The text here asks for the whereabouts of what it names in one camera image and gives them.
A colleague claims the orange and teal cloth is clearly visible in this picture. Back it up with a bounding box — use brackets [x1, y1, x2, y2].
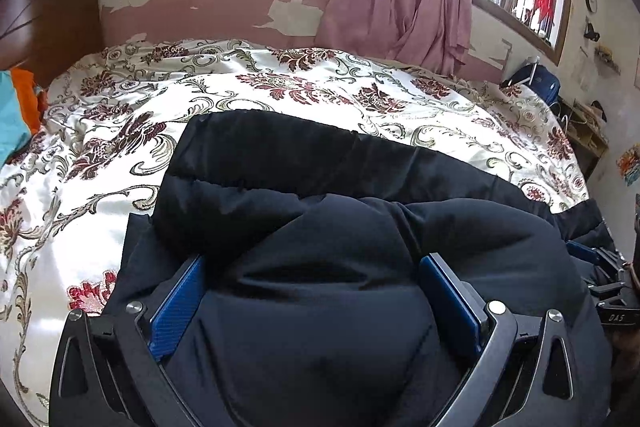
[0, 67, 48, 165]

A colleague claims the floral bedspread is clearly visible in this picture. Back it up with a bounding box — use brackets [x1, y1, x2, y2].
[0, 38, 591, 427]

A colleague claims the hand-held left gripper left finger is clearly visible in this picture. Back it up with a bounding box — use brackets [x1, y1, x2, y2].
[50, 254, 208, 427]

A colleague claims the wooden shelf unit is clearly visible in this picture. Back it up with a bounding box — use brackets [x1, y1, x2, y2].
[555, 97, 611, 180]

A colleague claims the wooden headboard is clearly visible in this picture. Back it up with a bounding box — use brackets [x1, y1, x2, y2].
[0, 0, 106, 90]

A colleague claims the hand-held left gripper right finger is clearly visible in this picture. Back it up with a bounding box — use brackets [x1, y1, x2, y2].
[419, 253, 576, 427]

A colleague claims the black padded jacket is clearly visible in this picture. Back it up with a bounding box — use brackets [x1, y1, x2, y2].
[102, 109, 621, 427]

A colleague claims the small wall rack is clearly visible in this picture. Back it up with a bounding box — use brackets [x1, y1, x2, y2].
[595, 46, 622, 75]

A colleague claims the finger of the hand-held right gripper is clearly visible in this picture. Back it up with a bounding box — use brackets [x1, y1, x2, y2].
[565, 240, 623, 269]

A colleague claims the blue bag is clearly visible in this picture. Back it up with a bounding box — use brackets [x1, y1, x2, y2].
[502, 62, 561, 105]

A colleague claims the colourful wall sticker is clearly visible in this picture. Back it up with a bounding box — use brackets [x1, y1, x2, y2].
[616, 147, 640, 188]

